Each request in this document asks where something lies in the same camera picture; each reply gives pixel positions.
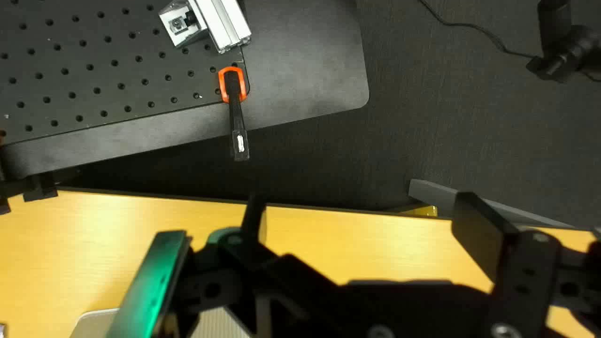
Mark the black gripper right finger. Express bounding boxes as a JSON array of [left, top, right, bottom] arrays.
[[450, 191, 518, 292]]

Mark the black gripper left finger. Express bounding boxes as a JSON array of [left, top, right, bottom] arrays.
[[105, 230, 189, 338]]

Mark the orange black clamp near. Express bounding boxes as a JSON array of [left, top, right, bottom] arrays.
[[217, 65, 249, 161]]

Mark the black perforated breadboard plate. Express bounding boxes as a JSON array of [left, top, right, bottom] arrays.
[[0, 0, 369, 180]]

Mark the black cable on floor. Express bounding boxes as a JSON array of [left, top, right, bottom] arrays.
[[416, 0, 540, 61]]

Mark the silver aluminium extrusion rail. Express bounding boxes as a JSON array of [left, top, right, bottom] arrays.
[[157, 0, 251, 54]]

